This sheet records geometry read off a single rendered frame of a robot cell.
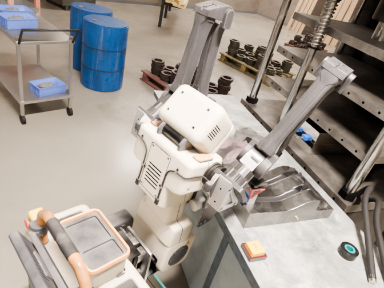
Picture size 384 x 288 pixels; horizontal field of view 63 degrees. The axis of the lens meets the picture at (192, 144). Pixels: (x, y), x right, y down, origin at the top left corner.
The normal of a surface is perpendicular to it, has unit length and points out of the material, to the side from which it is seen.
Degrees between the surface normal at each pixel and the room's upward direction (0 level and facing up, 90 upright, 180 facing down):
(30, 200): 0
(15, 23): 90
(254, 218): 90
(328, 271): 0
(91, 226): 0
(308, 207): 90
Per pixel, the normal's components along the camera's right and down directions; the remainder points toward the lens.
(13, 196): 0.22, -0.82
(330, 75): -0.38, 0.03
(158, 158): -0.68, 0.11
